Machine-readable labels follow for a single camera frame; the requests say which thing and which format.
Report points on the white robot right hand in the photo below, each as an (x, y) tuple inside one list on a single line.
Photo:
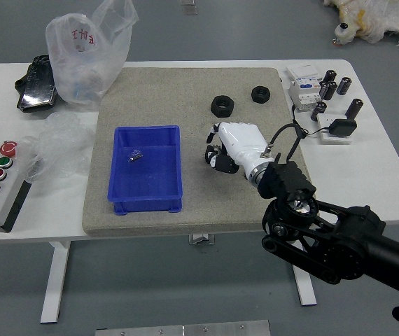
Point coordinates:
[(241, 143)]

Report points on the big black nut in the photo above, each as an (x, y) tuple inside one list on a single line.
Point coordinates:
[(222, 106)]

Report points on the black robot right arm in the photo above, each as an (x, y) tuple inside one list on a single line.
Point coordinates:
[(360, 238)]

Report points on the small black nut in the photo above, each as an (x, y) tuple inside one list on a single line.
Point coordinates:
[(260, 94)]

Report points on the small white card box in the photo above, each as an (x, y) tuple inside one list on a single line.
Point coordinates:
[(302, 71)]

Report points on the blue plastic box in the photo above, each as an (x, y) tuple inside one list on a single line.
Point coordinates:
[(143, 178)]

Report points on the grey push-button control box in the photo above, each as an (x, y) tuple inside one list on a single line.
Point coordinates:
[(7, 196)]

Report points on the white circuit breaker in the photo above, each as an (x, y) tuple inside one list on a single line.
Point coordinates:
[(302, 94)]

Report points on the grey-brown mat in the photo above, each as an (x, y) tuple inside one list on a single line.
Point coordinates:
[(185, 87)]

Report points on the black cylindrical capacitor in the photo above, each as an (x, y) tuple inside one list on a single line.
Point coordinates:
[(344, 85), (323, 91), (331, 76), (318, 111), (355, 108), (332, 90)]

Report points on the white power socket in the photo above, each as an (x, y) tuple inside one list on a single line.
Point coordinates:
[(325, 120)]

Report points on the black plug adapter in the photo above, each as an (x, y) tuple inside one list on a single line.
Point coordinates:
[(342, 127)]

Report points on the small metal screw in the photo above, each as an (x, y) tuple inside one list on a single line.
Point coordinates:
[(135, 157)]

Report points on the white table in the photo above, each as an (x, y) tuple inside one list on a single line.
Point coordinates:
[(360, 175)]

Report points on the small metal floor plate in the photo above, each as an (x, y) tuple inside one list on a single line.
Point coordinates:
[(189, 7)]

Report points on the white plastic bag red print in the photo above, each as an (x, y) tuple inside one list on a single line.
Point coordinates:
[(80, 70)]

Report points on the crumpled clear plastic wrap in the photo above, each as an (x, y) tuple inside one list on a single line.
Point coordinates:
[(59, 147)]

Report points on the plastic-wrapped plush toy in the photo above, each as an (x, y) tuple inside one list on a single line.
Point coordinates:
[(378, 17)]

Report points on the large silver metal plate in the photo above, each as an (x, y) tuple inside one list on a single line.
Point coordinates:
[(182, 329)]

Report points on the black plastic tray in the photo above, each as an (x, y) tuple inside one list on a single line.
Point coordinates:
[(35, 87)]

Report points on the red emergency stop button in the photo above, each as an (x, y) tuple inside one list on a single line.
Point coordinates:
[(9, 148)]

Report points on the green push button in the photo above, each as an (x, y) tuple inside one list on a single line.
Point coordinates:
[(4, 162)]

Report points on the metal bracket under table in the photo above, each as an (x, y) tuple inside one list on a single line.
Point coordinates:
[(202, 239)]

